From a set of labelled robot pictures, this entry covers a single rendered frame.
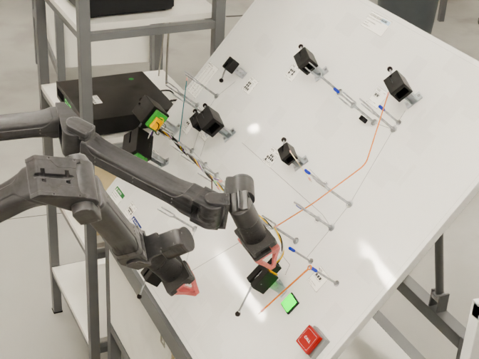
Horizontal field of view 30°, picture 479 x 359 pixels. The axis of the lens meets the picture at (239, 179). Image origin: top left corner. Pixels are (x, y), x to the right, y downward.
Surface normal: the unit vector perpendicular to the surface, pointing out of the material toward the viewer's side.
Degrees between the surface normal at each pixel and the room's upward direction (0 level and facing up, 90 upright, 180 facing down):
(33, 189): 56
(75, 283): 0
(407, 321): 0
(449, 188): 50
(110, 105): 0
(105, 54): 90
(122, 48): 90
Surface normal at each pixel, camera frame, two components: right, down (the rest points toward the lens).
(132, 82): 0.05, -0.87
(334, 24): -0.66, -0.44
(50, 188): 0.57, -0.43
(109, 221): 0.26, 0.89
